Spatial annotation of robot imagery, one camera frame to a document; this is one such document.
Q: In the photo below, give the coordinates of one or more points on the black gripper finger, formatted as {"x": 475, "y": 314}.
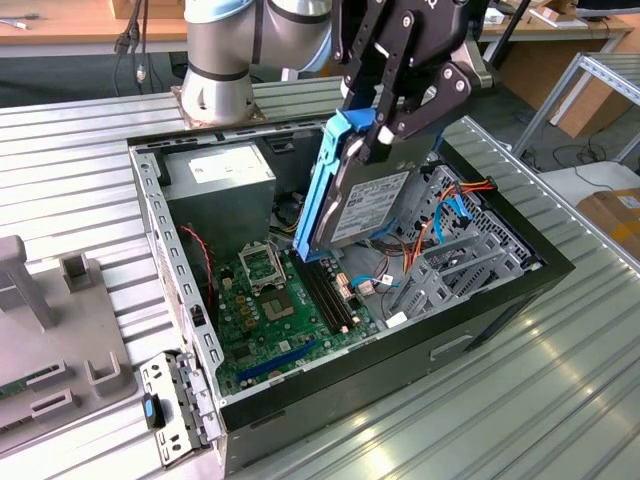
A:
{"x": 430, "y": 100}
{"x": 357, "y": 60}

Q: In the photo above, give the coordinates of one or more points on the hard disk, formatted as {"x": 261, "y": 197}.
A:
{"x": 370, "y": 200}

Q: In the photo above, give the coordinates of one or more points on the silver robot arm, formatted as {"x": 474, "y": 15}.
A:
{"x": 215, "y": 65}

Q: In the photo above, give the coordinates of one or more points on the metal disk bay cage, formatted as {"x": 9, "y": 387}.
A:
{"x": 502, "y": 265}

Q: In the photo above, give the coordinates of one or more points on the large cardboard box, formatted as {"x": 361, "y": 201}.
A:
{"x": 595, "y": 107}

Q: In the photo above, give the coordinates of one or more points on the black round fan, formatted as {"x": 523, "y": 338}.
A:
{"x": 282, "y": 207}

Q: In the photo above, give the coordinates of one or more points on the grey power supply unit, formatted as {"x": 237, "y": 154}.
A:
{"x": 220, "y": 205}

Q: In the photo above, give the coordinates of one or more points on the black RAM slot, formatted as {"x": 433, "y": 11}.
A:
{"x": 333, "y": 290}
{"x": 319, "y": 295}
{"x": 340, "y": 287}
{"x": 326, "y": 292}

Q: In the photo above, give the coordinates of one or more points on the brown box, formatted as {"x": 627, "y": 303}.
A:
{"x": 150, "y": 7}

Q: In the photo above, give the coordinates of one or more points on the small cardboard box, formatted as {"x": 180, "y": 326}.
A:
{"x": 615, "y": 225}

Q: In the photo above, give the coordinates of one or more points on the CPU socket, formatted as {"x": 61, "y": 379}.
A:
{"x": 277, "y": 307}

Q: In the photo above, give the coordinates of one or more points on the green motherboard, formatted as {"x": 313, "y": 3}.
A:
{"x": 280, "y": 330}

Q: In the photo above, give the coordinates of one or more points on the wooden desk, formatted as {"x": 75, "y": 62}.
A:
{"x": 75, "y": 30}

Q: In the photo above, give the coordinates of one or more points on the black open PC case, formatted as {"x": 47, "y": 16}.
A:
{"x": 350, "y": 385}

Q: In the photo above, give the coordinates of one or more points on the blue expansion slot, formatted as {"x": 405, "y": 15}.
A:
{"x": 280, "y": 360}

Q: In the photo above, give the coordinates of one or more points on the grey parts rack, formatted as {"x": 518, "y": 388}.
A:
{"x": 75, "y": 330}

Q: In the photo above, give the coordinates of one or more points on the green RAM stick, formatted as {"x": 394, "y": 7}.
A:
{"x": 20, "y": 387}

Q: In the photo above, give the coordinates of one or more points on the aluminium frame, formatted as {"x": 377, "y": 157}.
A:
{"x": 615, "y": 75}

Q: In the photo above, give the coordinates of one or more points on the black blue bracket latch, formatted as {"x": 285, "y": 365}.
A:
{"x": 149, "y": 411}

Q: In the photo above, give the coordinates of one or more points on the metal hinged rear bracket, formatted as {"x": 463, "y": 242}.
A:
{"x": 167, "y": 455}

